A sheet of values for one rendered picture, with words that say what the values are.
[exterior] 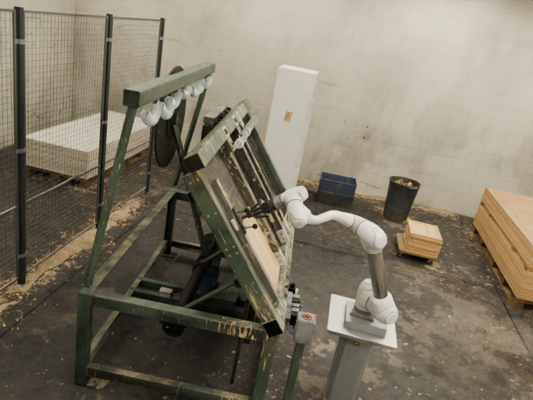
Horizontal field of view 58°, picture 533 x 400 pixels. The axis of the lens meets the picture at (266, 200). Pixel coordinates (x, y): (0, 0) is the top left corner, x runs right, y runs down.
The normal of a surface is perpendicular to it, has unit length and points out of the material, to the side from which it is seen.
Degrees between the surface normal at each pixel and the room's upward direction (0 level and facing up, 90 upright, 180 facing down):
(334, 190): 90
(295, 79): 90
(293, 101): 90
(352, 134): 90
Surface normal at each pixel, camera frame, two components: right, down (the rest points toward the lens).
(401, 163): -0.19, 0.32
